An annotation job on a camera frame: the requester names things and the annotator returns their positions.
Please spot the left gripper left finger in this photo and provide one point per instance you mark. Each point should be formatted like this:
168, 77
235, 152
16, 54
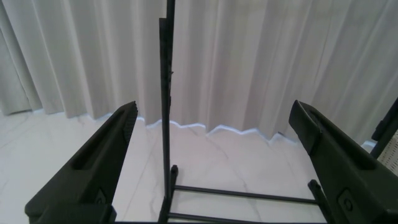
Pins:
90, 174

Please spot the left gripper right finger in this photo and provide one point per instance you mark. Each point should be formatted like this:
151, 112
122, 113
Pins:
345, 174

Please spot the black clothes rack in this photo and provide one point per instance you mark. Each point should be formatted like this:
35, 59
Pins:
165, 93

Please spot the white laundry basket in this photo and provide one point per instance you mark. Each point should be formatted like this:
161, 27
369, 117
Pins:
391, 157

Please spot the white curtain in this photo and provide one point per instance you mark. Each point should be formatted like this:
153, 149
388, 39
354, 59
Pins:
248, 62

